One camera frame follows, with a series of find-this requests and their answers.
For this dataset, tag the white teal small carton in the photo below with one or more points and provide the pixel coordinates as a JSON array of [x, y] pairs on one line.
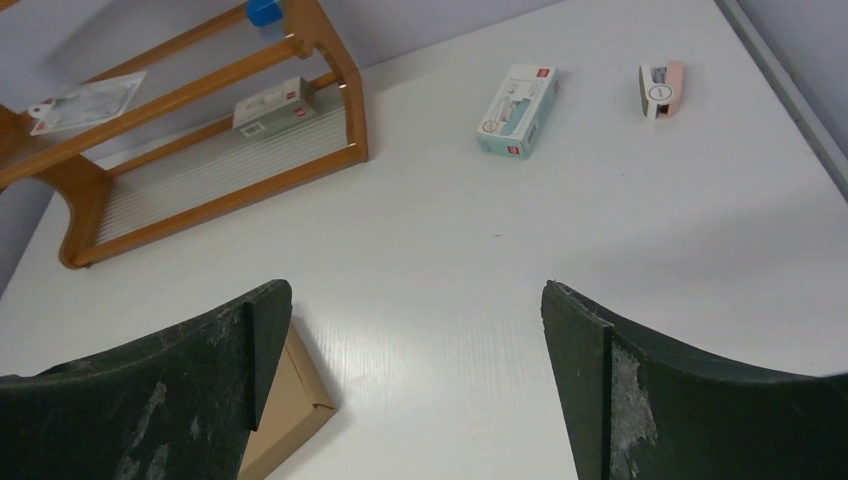
[[513, 121]]

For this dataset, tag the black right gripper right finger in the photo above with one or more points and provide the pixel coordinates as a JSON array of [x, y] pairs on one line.
[[639, 404]]

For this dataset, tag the brown cardboard box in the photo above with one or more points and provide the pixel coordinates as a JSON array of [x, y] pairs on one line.
[[297, 407]]

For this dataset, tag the clear plastic blister pack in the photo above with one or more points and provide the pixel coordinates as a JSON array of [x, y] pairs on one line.
[[85, 105]]

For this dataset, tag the small pink stapler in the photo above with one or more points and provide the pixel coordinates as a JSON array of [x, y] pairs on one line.
[[661, 89]]

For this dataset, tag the blue white small roll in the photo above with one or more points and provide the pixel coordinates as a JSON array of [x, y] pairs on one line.
[[262, 13]]

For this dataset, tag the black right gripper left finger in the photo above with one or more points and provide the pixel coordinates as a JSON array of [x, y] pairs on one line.
[[179, 403]]

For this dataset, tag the small grey box lower shelf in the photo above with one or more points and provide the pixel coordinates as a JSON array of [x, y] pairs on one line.
[[275, 109]]

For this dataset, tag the aluminium table frame rail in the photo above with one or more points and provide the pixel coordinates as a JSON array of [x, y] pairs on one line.
[[814, 131]]

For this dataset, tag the orange wooden shelf rack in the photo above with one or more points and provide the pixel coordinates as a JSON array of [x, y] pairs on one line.
[[174, 160]]

